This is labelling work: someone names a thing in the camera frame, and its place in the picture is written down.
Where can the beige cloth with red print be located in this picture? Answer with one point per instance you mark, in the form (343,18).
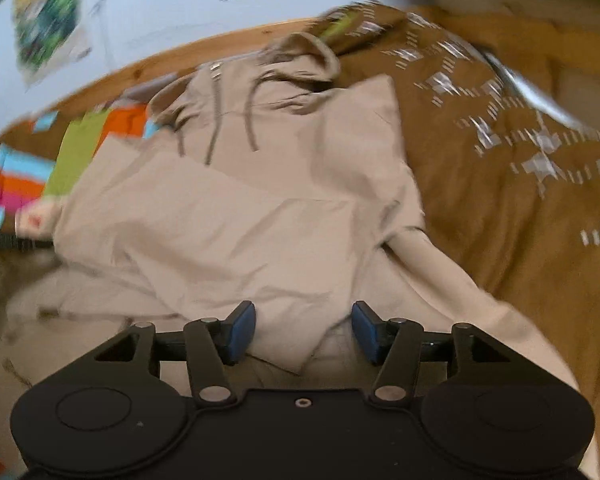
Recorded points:
(35,220)

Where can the shiny grey strip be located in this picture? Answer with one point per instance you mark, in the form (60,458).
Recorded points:
(530,90)

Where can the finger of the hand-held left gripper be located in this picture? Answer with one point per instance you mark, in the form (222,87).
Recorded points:
(15,243)

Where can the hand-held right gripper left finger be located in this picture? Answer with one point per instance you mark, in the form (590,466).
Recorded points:
(242,332)

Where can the green wall poster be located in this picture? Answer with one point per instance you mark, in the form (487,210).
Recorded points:
(45,20)

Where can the colourful striped blanket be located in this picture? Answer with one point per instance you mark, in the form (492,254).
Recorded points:
(80,155)

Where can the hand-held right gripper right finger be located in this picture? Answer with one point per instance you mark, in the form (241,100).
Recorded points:
(366,332)

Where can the beige plush toy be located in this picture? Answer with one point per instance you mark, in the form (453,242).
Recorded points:
(260,210)

